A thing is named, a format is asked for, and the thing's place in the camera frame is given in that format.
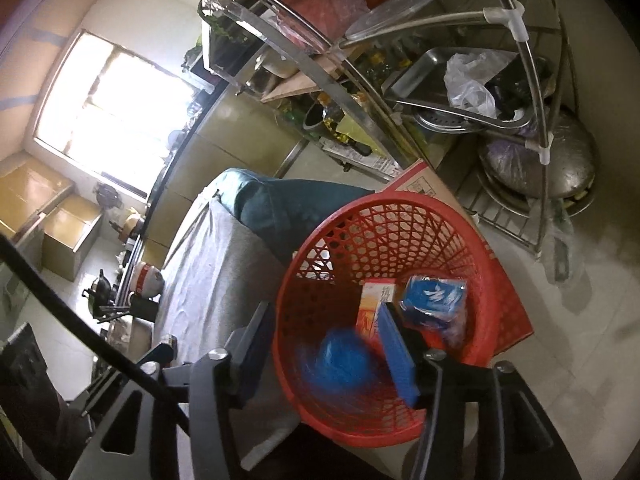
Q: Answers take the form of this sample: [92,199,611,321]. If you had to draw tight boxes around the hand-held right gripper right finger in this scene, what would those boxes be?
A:
[376,301,583,480]

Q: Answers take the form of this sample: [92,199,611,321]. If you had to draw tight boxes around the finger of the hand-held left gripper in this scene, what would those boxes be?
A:
[150,340,177,363]

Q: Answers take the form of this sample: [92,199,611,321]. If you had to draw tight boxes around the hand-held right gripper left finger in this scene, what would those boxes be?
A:
[70,301,277,480]

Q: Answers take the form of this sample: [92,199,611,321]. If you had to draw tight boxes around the orange and white carton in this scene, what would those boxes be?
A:
[357,281,401,343]

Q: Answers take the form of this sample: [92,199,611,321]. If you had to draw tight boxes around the blue plastic bag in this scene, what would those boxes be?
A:
[312,327,383,398]

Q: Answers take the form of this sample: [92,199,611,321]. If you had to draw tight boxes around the blue tissue packet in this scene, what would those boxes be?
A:
[400,274,468,333]

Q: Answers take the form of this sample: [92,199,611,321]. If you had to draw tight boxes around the red plastic mesh basket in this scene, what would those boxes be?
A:
[271,195,501,445]

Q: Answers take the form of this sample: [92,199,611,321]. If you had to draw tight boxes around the black cup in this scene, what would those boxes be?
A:
[129,294,158,321]

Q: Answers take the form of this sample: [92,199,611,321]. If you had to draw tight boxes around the white and red bowl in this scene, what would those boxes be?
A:
[129,261,165,297]

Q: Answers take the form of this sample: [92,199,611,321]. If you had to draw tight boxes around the black wok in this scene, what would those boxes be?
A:
[82,269,118,318]

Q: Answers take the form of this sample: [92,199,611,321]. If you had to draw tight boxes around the red plastic mesh tray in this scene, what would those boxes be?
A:
[480,240,535,361]

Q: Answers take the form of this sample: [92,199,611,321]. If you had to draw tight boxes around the tan cooking pot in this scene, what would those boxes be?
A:
[122,210,146,236]

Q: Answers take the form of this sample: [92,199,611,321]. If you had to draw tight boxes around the teal cushion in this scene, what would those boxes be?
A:
[217,167,376,266]

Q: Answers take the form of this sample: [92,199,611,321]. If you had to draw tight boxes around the small fan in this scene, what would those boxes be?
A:
[92,182,123,221]

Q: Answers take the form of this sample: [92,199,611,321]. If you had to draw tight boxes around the cardboard box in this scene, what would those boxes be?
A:
[380,160,481,226]

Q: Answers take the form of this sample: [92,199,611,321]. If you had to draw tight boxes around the clear plastic bottle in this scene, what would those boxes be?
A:
[542,200,583,286]

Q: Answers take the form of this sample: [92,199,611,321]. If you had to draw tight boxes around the olive kitchen counter cabinet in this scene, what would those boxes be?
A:
[140,80,306,271]

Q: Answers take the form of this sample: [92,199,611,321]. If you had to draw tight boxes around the black pot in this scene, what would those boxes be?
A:
[300,105,328,143]

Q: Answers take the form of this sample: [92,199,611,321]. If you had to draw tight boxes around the yellow oil bottle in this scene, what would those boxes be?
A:
[325,105,371,151]

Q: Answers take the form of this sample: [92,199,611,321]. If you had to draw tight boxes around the perforated metal steamer plate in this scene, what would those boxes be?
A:
[412,107,491,133]

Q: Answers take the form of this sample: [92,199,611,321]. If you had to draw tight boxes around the steel wok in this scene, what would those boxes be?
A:
[477,107,598,201]

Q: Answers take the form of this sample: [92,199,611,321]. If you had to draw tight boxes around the window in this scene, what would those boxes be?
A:
[32,30,201,196]

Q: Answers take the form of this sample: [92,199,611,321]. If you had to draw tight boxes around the wooden board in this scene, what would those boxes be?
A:
[262,52,351,103]

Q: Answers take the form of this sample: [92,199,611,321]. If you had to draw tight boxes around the white plastic bag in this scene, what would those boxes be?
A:
[444,51,518,120]

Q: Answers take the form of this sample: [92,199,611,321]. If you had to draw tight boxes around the metal tray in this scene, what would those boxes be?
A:
[385,46,521,111]

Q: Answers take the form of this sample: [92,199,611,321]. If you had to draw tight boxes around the black countertop oven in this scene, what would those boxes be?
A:
[200,0,281,91]

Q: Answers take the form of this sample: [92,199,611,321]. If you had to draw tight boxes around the clear plastic lid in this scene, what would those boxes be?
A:
[345,0,438,41]

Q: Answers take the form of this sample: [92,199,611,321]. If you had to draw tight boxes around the red plastic bag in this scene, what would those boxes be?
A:
[272,0,373,56]

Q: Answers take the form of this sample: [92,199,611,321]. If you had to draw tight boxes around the stainless steel rack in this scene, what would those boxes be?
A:
[200,0,601,261]

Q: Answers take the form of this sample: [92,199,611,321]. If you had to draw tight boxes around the small yellow wall cabinet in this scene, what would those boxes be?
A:
[42,195,103,281]

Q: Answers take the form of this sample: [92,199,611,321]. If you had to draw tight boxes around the large yellow wall cabinet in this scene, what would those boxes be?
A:
[0,162,76,241]

